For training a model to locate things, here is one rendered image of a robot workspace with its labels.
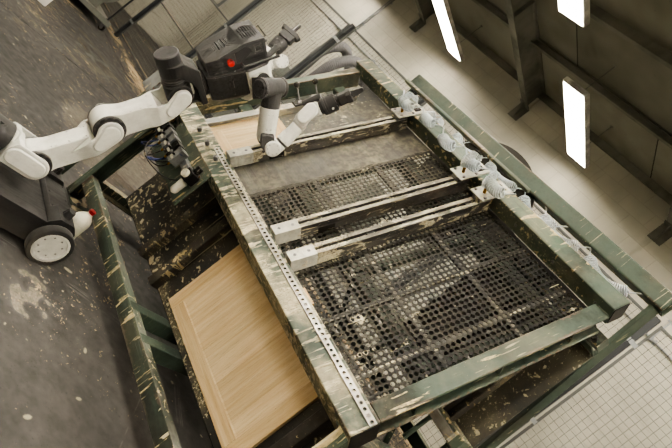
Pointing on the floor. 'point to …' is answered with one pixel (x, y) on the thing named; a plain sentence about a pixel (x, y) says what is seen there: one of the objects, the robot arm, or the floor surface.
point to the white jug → (83, 221)
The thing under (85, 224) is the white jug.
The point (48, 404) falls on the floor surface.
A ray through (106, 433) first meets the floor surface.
